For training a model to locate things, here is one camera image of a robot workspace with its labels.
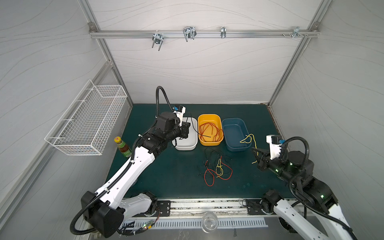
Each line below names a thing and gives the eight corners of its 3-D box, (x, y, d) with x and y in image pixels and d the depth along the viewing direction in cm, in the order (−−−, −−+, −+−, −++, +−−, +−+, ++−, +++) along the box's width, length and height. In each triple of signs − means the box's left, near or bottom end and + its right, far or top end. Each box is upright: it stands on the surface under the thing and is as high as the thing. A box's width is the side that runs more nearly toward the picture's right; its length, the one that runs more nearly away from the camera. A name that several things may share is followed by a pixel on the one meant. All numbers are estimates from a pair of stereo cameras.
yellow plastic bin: (198, 145, 99) (198, 140, 94) (198, 119, 114) (198, 113, 109) (223, 145, 99) (224, 140, 94) (219, 119, 114) (220, 113, 109)
